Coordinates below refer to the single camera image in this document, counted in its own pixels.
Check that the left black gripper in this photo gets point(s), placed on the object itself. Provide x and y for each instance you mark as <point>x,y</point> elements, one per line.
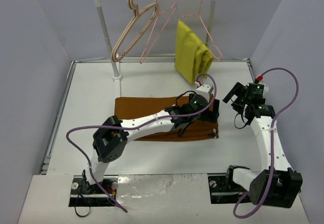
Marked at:
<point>212,111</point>

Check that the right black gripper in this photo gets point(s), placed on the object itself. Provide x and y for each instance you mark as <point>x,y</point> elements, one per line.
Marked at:
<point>239,95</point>

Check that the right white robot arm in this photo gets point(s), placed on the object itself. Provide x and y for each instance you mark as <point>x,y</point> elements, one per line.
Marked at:
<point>277,183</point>

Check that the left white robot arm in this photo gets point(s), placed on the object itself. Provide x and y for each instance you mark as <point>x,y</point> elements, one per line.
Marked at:
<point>174,119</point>

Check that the yellow-green folded trousers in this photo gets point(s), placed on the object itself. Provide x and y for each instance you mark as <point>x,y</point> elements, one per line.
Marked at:
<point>192,56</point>

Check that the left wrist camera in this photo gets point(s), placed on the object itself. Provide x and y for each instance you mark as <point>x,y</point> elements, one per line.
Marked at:
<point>205,90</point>

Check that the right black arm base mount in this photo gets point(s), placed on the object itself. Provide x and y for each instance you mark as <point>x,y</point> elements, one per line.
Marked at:
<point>221,192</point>

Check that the pink wire hanger holding trousers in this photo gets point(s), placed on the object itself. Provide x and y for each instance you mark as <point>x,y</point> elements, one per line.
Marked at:
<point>209,42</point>

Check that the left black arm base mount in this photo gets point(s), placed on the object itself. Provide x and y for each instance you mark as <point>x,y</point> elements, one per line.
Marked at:
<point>83,197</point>

